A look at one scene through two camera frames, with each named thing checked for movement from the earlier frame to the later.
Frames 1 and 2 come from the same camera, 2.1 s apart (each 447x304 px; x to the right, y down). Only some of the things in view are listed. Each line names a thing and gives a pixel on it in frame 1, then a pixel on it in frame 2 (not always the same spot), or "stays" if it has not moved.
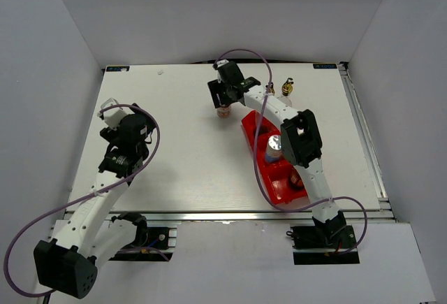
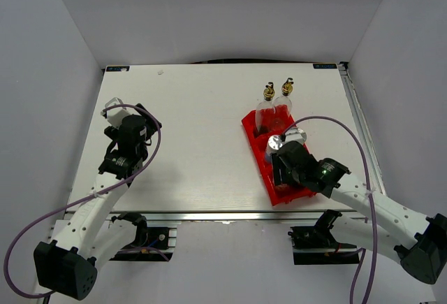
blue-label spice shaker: x=274 y=149 stays
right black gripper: x=214 y=87 → x=277 y=164
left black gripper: x=150 y=125 stays
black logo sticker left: x=118 y=68 stays
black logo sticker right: x=324 y=66 stays
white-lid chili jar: x=224 y=111 → x=282 y=187
